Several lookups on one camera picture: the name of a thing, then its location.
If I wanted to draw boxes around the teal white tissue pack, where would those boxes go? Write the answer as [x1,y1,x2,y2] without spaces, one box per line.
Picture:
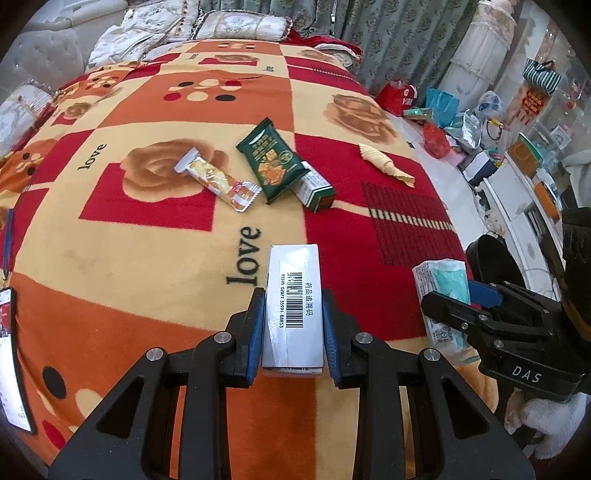
[411,258,473,356]

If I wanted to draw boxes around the white barcode box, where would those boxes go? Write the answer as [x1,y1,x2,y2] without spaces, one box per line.
[262,244,324,376]

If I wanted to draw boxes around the green white medicine box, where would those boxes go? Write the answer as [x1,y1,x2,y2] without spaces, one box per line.
[290,161,335,213]

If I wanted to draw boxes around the black round trash bin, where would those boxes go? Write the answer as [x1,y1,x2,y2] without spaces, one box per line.
[466,235,526,288]

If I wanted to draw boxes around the right gloved hand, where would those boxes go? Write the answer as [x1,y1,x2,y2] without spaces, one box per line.
[504,390,590,460]

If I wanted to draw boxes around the white tv cabinet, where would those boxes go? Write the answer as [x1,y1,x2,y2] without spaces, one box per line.
[460,151,565,300]

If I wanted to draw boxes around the red plastic bag on floor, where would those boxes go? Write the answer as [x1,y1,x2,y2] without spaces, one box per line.
[423,122,451,159]

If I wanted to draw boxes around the red orange patterned blanket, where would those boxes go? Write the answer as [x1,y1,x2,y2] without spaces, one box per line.
[0,38,500,480]

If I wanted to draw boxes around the silver foil bag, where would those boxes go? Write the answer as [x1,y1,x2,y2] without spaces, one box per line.
[444,109,482,153]

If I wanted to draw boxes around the beige twisted paper wrapper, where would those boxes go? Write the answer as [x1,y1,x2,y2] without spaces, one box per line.
[359,143,415,188]

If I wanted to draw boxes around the teal gift bag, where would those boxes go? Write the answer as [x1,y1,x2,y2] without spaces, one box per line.
[426,88,460,128]

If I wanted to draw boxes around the green snack packet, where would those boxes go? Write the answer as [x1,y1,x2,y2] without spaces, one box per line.
[236,118,308,205]

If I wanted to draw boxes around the smartphone on bed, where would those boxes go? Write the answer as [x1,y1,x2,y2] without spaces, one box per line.
[0,287,36,434]

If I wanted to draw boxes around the red gift bag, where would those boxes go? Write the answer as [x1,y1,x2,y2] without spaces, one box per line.
[376,80,418,117]

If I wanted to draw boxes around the green patterned curtain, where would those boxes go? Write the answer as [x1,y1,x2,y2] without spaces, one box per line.
[199,0,478,103]

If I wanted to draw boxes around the white embroidered pillow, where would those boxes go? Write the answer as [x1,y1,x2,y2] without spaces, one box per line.
[121,0,202,42]
[191,10,293,42]

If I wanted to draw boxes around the white folded quilt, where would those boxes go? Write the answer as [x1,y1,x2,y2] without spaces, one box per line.
[86,25,170,71]

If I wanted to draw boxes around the grey tufted headboard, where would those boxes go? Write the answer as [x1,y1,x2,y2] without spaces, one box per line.
[1,1,129,99]

